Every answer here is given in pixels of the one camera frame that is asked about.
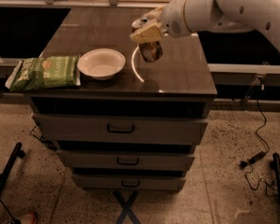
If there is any top drawer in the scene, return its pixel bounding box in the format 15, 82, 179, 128
33, 114, 207, 145

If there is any black stand leg left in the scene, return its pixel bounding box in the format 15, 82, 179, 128
0, 142, 25, 196

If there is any black wire basket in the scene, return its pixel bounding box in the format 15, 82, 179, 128
30, 125, 56, 150

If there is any red white shoe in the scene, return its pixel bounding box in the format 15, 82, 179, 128
4, 212, 38, 224

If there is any black power cable with adapter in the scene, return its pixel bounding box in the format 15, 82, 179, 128
238, 75, 280, 198

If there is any orange soda can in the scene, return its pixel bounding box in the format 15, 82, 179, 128
137, 41, 162, 63

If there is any white bowl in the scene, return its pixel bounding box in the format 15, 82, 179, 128
77, 49, 126, 80

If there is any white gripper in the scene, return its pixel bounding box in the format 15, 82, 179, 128
130, 0, 190, 44

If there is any bottom drawer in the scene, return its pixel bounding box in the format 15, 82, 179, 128
72, 174, 186, 191

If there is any green chip bag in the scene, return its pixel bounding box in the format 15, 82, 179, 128
6, 56, 80, 91

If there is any drawer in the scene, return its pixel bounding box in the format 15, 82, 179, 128
33, 114, 207, 145
57, 149, 194, 171
72, 174, 186, 191

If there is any middle drawer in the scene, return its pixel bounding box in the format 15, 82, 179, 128
57, 149, 194, 171

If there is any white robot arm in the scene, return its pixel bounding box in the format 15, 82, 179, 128
131, 0, 280, 53

